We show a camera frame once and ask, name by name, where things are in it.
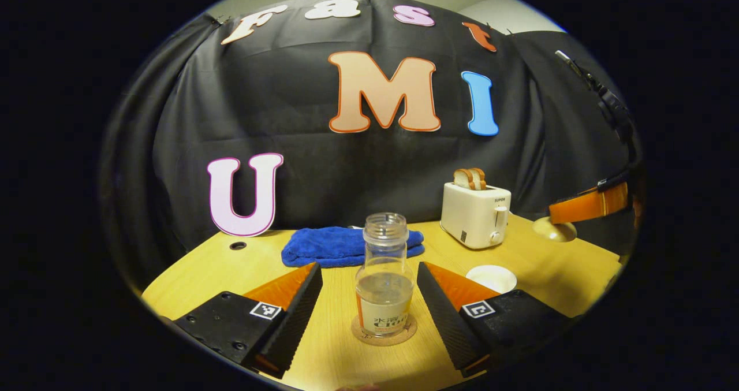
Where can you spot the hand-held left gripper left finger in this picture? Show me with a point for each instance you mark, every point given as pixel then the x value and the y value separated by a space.
pixel 294 321

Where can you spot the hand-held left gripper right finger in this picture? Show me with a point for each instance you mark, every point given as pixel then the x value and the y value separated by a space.
pixel 444 321

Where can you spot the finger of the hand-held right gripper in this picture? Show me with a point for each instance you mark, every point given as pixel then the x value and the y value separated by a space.
pixel 589 204

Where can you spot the cream teacup lid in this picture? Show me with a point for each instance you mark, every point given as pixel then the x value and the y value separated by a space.
pixel 554 230

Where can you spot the glass teacup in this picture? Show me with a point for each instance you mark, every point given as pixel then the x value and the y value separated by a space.
pixel 491 278

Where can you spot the round cork coaster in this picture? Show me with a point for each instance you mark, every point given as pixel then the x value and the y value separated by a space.
pixel 361 338

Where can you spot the clear water bottle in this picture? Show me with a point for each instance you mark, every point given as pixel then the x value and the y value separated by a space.
pixel 384 287

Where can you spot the blue folded towel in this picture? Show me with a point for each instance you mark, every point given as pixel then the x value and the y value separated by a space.
pixel 335 246

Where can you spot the white toaster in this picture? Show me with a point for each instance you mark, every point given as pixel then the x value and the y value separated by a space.
pixel 470 218

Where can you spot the black backdrop cloth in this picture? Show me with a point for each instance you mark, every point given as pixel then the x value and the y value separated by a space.
pixel 312 171

